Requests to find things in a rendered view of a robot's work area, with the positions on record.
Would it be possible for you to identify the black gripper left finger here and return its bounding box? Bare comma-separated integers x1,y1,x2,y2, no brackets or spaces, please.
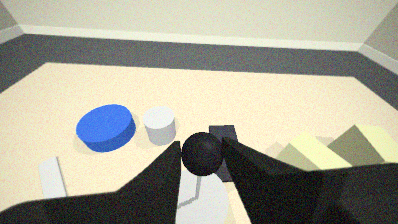
0,141,181,224

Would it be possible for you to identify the glass french press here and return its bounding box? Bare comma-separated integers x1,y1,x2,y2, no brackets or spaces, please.
175,132,229,224

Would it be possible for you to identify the blue short cylinder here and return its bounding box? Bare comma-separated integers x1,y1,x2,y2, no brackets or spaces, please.
76,104,136,153

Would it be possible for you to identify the white cylinder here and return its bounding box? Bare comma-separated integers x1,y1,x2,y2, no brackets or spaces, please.
143,106,176,146

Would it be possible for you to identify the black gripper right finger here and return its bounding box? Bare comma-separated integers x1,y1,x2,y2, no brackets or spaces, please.
222,137,398,224

